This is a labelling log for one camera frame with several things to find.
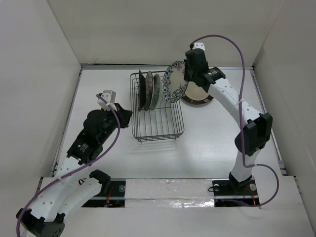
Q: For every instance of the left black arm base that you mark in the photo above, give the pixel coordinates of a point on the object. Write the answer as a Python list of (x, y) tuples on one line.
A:
[(117, 188)]

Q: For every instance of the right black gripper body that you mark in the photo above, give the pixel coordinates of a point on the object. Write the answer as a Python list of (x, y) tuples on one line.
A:
[(188, 74)]

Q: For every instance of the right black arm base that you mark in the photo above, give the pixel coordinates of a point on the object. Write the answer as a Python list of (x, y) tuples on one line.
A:
[(222, 187)]

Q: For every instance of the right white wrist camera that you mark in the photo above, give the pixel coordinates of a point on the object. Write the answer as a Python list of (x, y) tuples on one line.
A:
[(197, 45)]

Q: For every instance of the black striped rim plate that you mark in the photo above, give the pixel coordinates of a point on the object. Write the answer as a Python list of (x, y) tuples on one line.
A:
[(196, 95)]

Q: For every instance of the tree pattern cream plate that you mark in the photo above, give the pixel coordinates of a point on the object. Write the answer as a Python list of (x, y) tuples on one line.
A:
[(149, 89)]

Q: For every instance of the metal rail bar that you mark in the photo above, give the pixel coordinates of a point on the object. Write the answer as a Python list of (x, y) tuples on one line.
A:
[(218, 198)]

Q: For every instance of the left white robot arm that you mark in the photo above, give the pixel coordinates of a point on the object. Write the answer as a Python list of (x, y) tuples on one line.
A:
[(75, 182)]

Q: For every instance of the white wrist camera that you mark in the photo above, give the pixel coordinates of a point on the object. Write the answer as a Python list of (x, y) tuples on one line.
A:
[(106, 100), (197, 45)]

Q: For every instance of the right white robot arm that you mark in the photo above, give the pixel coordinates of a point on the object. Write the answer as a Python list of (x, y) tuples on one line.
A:
[(255, 127)]

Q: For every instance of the blue floral pattern plate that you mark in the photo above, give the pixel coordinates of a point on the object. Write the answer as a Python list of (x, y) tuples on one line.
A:
[(173, 83)]

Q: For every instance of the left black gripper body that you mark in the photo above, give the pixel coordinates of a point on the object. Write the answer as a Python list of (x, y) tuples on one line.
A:
[(112, 123)]

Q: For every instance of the brown rimmed cream plate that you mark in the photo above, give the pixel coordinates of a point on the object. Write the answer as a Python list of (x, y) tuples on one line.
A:
[(142, 91)]

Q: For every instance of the teal flower plate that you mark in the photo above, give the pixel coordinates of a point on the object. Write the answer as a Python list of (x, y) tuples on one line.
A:
[(156, 92)]

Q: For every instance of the grey wire dish rack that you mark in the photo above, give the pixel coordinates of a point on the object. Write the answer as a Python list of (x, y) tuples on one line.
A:
[(165, 122)]

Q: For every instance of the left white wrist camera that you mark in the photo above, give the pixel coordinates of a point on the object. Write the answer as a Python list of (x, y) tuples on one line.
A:
[(106, 100)]

